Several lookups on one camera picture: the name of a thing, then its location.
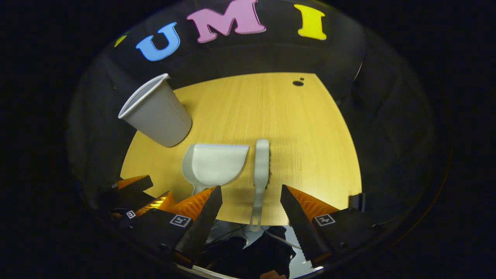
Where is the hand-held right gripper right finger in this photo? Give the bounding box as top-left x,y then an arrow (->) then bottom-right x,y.
280,184 -> 383,269

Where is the white dustpan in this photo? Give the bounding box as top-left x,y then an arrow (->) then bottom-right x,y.
182,144 -> 250,196

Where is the person's dark clothing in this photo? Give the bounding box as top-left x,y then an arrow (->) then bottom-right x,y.
207,227 -> 297,279

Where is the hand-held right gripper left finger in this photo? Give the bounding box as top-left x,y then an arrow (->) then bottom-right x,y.
129,185 -> 224,264

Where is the wooden desktop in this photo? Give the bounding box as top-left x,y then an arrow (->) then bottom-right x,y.
120,72 -> 363,226

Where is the black backdrop cloth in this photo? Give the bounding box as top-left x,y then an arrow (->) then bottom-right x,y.
68,0 -> 434,217

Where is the white cable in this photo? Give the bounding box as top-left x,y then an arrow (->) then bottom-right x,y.
265,231 -> 303,249

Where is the black desk clamp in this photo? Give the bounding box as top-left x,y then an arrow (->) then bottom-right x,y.
348,193 -> 367,212

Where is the small white broom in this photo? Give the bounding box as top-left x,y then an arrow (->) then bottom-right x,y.
250,139 -> 271,232

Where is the white garbage bin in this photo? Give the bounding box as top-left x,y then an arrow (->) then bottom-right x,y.
118,73 -> 193,148

